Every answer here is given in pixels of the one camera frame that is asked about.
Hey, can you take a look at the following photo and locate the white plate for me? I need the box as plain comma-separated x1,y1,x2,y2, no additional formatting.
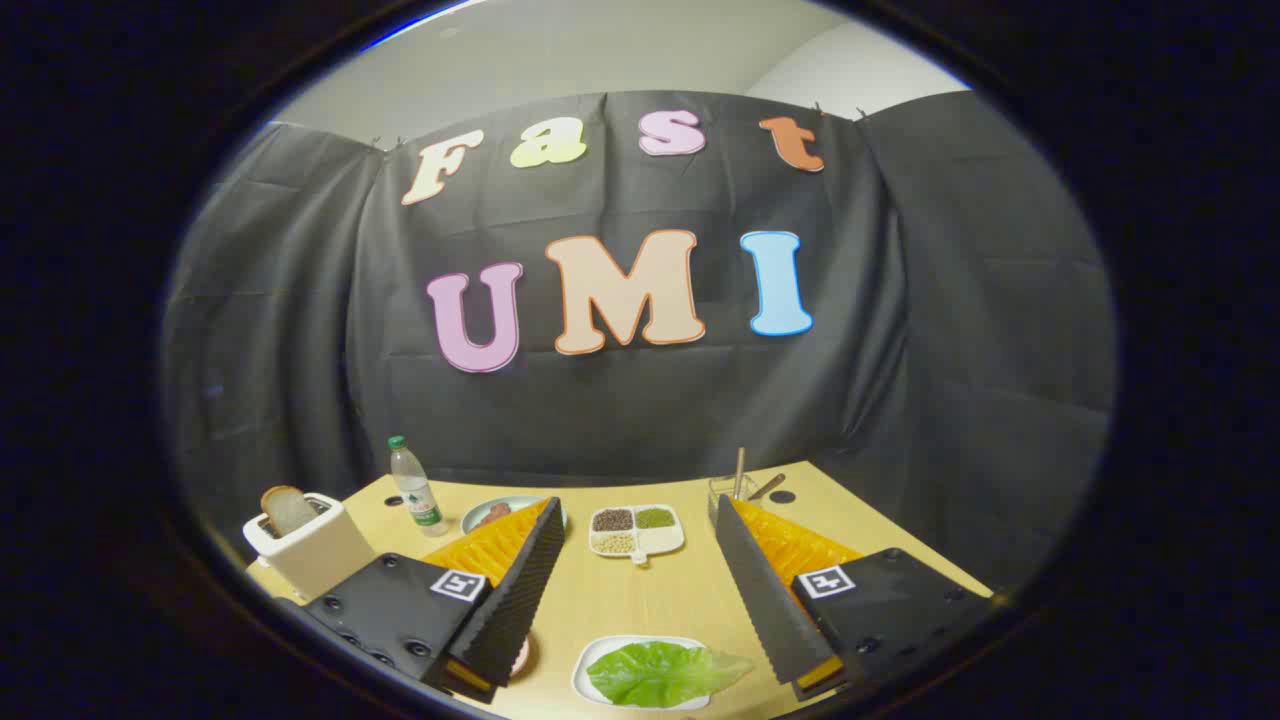
571,635,716,713

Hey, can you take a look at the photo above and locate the green lettuce leaf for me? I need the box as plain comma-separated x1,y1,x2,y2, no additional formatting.
586,641,754,708

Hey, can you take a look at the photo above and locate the white divided dish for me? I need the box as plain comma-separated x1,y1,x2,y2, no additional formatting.
588,503,686,566

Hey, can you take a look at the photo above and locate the cream white toaster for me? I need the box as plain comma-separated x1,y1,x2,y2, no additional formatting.
243,492,378,601

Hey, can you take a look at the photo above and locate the clear utensil holder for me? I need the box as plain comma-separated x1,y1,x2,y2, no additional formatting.
708,475,761,526

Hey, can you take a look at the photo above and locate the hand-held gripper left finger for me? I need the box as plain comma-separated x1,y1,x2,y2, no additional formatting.
300,497,566,706

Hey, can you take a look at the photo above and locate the light blue plate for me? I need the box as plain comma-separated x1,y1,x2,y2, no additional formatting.
461,495,568,536

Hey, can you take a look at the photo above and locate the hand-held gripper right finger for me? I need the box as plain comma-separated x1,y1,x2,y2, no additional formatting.
714,495,996,701

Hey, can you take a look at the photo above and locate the clear water bottle green cap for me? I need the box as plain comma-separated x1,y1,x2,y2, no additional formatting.
388,435,449,538

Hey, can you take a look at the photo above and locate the black backdrop cloth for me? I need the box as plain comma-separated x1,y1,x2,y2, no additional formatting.
160,90,1119,601

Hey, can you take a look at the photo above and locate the white bread slice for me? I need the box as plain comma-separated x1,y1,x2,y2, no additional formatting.
261,485,319,536

